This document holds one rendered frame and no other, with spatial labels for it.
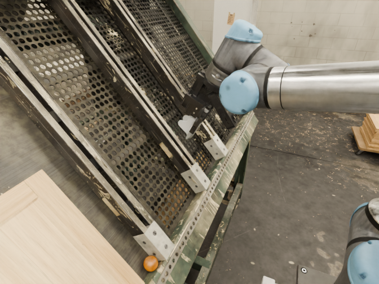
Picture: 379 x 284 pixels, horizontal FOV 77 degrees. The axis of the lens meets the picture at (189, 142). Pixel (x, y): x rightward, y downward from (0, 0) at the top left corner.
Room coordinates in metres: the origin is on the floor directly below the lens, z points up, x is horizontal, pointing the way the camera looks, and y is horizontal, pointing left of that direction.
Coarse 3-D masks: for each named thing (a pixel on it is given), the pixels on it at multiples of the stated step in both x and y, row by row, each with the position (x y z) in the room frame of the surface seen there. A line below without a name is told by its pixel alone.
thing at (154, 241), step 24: (0, 48) 0.73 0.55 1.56; (0, 72) 0.69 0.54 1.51; (24, 72) 0.71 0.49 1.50; (24, 96) 0.66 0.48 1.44; (48, 96) 0.70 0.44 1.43; (48, 120) 0.63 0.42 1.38; (72, 144) 0.62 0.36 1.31; (96, 168) 0.60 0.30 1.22; (96, 192) 0.58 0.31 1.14; (120, 192) 0.59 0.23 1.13; (120, 216) 0.55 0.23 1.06; (144, 216) 0.56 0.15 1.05; (144, 240) 0.51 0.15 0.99; (168, 240) 0.53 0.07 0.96
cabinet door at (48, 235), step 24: (24, 192) 0.47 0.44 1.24; (48, 192) 0.50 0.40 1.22; (0, 216) 0.40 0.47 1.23; (24, 216) 0.43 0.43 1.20; (48, 216) 0.45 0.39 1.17; (72, 216) 0.48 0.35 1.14; (0, 240) 0.36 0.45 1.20; (24, 240) 0.38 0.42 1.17; (48, 240) 0.40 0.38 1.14; (72, 240) 0.43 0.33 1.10; (96, 240) 0.46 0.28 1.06; (0, 264) 0.32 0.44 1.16; (24, 264) 0.34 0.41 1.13; (48, 264) 0.36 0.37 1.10; (72, 264) 0.38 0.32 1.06; (96, 264) 0.41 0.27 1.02; (120, 264) 0.43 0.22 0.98
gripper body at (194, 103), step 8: (200, 72) 0.64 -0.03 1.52; (200, 80) 0.62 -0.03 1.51; (192, 88) 0.64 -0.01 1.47; (200, 88) 0.62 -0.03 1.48; (208, 88) 0.63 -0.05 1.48; (216, 88) 0.59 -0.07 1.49; (184, 96) 0.62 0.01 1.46; (192, 96) 0.62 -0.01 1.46; (200, 96) 0.62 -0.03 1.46; (184, 104) 0.63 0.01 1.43; (192, 104) 0.61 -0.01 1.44; (200, 104) 0.60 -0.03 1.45; (208, 104) 0.61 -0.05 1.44; (184, 112) 0.62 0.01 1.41; (192, 112) 0.61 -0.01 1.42; (200, 112) 0.60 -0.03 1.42; (208, 112) 0.59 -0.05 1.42
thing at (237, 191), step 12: (216, 120) 1.81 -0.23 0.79; (192, 156) 1.23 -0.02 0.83; (240, 168) 1.76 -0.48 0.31; (240, 180) 1.75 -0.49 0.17; (240, 192) 1.62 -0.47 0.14; (156, 204) 0.82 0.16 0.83; (228, 204) 1.44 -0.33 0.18; (228, 216) 1.31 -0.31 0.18; (216, 240) 1.09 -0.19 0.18; (216, 252) 0.99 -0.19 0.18; (204, 276) 0.83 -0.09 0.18
